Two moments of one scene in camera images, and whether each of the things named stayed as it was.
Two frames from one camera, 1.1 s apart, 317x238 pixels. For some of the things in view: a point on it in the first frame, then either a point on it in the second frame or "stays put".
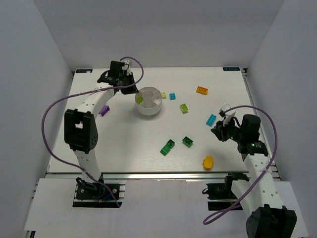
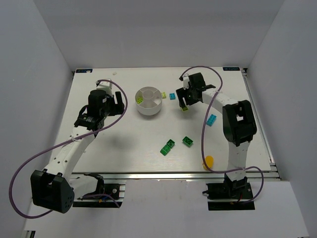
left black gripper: x=128 y=84 -> x=118 y=103
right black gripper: x=220 y=130 -> x=187 y=93
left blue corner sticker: x=84 y=71 stays put
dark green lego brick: x=187 y=141 stays put
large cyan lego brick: x=211 y=120 stays put
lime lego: x=139 y=100 stays put
